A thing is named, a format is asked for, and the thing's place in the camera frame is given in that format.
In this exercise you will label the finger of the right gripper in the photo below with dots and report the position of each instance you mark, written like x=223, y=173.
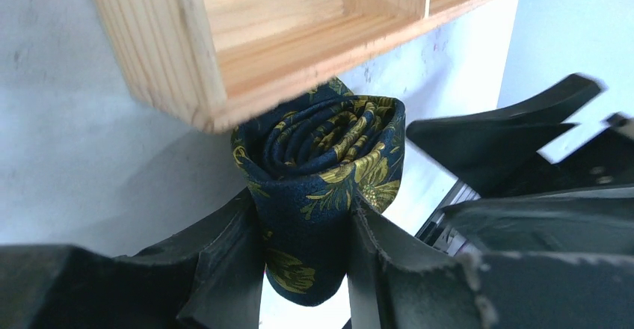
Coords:
x=595, y=220
x=484, y=150

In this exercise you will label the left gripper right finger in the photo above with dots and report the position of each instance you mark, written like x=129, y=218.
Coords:
x=397, y=281

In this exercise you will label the blue yellow floral tie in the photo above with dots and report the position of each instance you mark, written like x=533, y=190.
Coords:
x=307, y=163

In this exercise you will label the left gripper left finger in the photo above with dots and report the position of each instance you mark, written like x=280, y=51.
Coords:
x=208, y=275

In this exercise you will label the wooden compartment box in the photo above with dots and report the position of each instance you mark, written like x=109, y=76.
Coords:
x=216, y=63

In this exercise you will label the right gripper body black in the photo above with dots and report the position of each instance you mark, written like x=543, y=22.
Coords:
x=605, y=161

